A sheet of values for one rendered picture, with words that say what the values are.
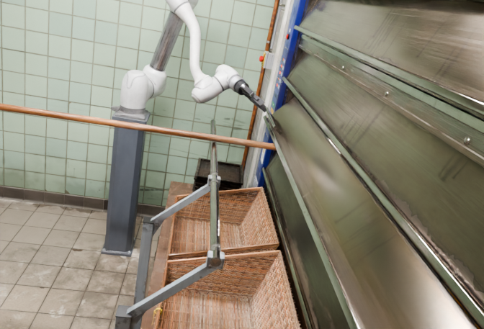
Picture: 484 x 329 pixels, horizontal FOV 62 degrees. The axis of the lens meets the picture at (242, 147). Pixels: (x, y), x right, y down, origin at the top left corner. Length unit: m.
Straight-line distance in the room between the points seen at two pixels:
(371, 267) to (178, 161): 2.43
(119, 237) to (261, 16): 1.82
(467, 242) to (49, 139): 3.03
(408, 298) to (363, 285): 0.12
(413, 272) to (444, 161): 0.24
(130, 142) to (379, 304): 2.00
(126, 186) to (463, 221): 2.26
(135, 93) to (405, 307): 2.01
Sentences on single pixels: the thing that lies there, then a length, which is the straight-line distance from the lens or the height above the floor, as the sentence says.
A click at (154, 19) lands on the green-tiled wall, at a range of 3.02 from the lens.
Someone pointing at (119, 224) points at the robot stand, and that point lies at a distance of 2.91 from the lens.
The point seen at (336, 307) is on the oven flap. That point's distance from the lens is 1.29.
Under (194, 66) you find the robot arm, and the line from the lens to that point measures 2.35.
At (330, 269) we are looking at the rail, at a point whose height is 1.25.
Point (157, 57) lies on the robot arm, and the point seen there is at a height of 1.36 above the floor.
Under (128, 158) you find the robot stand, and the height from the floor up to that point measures 0.74.
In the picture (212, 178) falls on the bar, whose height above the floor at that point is 1.17.
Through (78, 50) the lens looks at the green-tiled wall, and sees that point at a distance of 3.15.
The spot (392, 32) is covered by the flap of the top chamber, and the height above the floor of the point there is 1.80.
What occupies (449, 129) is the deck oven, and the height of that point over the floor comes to 1.65.
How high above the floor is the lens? 1.81
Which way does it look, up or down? 20 degrees down
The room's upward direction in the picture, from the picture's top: 11 degrees clockwise
